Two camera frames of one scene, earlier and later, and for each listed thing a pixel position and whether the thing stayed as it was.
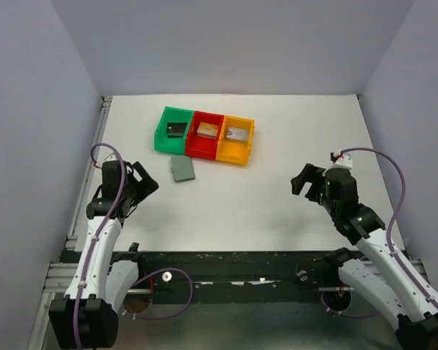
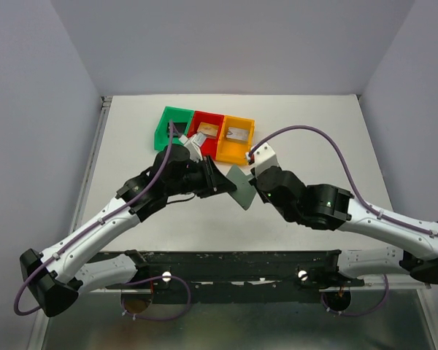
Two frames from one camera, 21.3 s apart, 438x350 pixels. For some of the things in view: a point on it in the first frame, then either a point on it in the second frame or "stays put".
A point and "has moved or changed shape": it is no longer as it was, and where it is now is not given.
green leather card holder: x=182 y=168 has moved or changed shape
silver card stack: x=238 y=134 stays put
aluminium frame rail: x=60 y=276 stays put
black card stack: x=176 y=130 stays put
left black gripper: x=146 y=186 to x=215 y=182
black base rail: x=229 y=276 stays put
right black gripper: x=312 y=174 to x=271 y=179
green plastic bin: x=176 y=145 stays put
